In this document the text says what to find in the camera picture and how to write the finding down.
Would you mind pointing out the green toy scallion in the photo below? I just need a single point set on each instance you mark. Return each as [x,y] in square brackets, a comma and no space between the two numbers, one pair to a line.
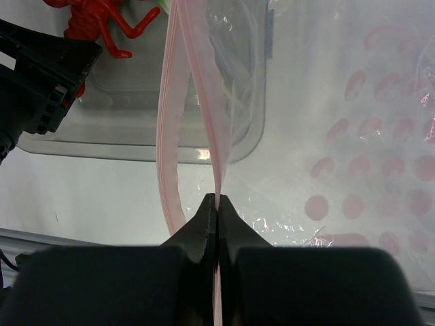
[165,5]

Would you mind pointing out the red toy lobster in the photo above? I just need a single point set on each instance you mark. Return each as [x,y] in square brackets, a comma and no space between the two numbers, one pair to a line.
[90,20]

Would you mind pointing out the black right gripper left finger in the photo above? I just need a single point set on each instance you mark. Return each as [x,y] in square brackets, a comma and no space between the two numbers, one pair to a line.
[168,284]

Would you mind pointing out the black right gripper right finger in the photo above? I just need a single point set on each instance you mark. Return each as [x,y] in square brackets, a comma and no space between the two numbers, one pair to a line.
[266,285]

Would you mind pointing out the clear plastic tray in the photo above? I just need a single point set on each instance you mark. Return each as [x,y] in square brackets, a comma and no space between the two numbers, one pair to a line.
[116,118]

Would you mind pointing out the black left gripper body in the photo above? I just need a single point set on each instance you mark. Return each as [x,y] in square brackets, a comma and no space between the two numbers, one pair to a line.
[48,74]

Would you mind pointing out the clear zip top bag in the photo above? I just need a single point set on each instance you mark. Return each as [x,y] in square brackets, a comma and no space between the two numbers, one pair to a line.
[346,157]

